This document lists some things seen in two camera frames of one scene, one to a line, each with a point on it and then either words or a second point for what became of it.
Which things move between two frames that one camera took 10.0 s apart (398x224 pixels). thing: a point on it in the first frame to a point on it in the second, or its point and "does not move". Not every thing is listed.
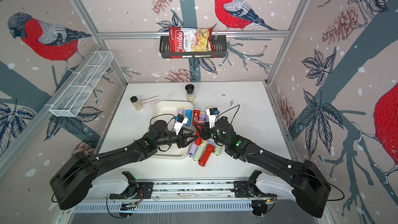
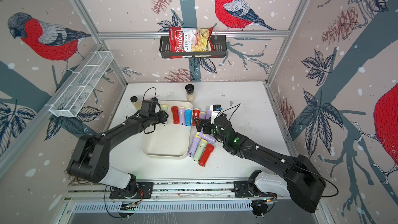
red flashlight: (198, 141) to (175, 119)
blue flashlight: (188, 114) does not move
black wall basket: (219, 47) does not move
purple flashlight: (180, 110) does not move
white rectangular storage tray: (167, 111) does not move
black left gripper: (182, 138) to (164, 116)
